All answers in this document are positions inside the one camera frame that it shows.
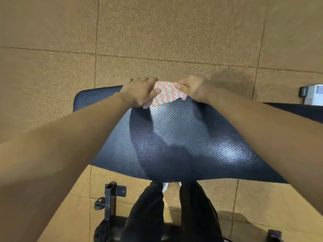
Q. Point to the black bench pad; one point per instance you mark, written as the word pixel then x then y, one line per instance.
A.
pixel 300 111

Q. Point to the dark blue padded bench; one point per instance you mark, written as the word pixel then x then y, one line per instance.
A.
pixel 181 143

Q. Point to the black metal bench frame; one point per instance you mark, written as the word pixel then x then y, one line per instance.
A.
pixel 110 201

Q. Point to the person's left forearm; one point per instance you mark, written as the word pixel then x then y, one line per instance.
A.
pixel 63 151

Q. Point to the person's left thumb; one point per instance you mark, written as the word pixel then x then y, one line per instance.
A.
pixel 155 92

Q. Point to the person's black trousers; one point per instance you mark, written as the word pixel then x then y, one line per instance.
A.
pixel 196 214

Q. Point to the pink white patterned cloth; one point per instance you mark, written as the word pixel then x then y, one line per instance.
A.
pixel 167 94

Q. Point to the person's right thumb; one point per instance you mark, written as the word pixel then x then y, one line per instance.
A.
pixel 181 87

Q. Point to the small dark object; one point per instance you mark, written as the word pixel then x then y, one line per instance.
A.
pixel 275 236

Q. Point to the person's right hand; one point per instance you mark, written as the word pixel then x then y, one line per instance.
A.
pixel 198 89

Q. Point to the white grey machine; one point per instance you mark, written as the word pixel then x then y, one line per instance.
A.
pixel 314 94

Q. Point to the person's right forearm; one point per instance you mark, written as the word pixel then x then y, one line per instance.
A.
pixel 267 133

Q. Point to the person's left hand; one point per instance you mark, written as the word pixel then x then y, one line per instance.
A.
pixel 137 91

